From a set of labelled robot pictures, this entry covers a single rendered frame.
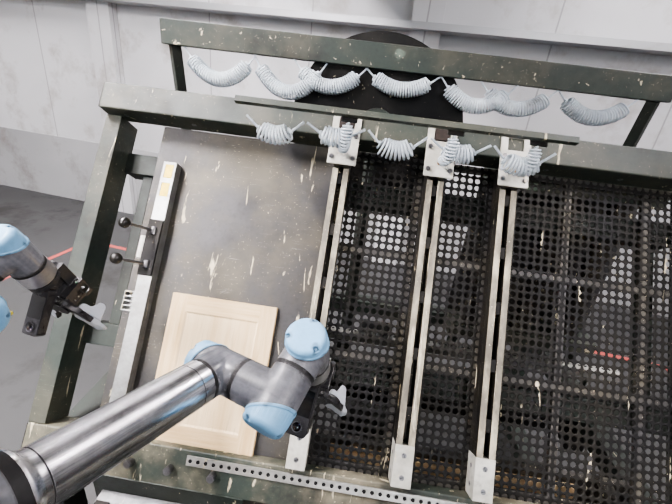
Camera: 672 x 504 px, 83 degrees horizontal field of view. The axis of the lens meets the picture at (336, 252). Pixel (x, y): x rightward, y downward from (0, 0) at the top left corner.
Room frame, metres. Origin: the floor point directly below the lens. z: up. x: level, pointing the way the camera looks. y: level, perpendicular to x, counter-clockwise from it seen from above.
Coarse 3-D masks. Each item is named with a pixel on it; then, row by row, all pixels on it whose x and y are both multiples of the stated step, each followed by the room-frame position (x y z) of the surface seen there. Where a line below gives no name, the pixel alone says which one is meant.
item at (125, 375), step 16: (176, 176) 1.35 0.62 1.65; (160, 208) 1.26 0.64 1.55; (160, 240) 1.20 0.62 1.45; (160, 256) 1.19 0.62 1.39; (144, 288) 1.11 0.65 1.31; (144, 304) 1.08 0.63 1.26; (128, 320) 1.05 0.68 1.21; (144, 320) 1.06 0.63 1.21; (128, 336) 1.02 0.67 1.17; (128, 352) 0.99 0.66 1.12; (128, 368) 0.96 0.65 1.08; (128, 384) 0.94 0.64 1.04; (112, 400) 0.90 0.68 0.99
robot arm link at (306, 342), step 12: (300, 324) 0.54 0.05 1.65; (312, 324) 0.54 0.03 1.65; (288, 336) 0.52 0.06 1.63; (300, 336) 0.52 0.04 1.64; (312, 336) 0.52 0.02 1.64; (324, 336) 0.52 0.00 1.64; (288, 348) 0.51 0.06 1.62; (300, 348) 0.50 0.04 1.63; (312, 348) 0.50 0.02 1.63; (324, 348) 0.52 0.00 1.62; (300, 360) 0.50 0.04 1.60; (312, 360) 0.50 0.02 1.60; (324, 360) 0.53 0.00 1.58; (312, 372) 0.50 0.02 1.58
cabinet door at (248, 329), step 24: (192, 312) 1.08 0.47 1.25; (216, 312) 1.09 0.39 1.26; (240, 312) 1.09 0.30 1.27; (264, 312) 1.09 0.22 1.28; (168, 336) 1.04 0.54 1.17; (192, 336) 1.04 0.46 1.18; (216, 336) 1.04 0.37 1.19; (240, 336) 1.05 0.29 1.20; (264, 336) 1.05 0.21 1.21; (168, 360) 0.99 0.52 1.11; (264, 360) 1.00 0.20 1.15; (216, 408) 0.92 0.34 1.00; (240, 408) 0.92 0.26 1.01; (168, 432) 0.87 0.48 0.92; (192, 432) 0.87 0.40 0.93; (216, 432) 0.87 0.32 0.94; (240, 432) 0.88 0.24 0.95
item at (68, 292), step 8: (56, 264) 0.79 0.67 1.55; (64, 264) 0.79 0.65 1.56; (64, 272) 0.79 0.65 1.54; (72, 272) 0.81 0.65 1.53; (56, 280) 0.75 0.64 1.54; (64, 280) 0.78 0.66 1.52; (72, 280) 0.80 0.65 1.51; (80, 280) 0.81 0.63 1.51; (40, 288) 0.72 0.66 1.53; (48, 288) 0.73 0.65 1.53; (56, 288) 0.76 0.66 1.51; (64, 288) 0.78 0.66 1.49; (72, 288) 0.79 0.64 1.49; (80, 288) 0.80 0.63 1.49; (56, 296) 0.76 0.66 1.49; (64, 296) 0.76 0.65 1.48; (72, 296) 0.78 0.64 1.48; (80, 296) 0.81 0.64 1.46; (56, 304) 0.75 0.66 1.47; (64, 304) 0.75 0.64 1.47; (72, 304) 0.77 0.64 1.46; (64, 312) 0.77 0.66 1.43
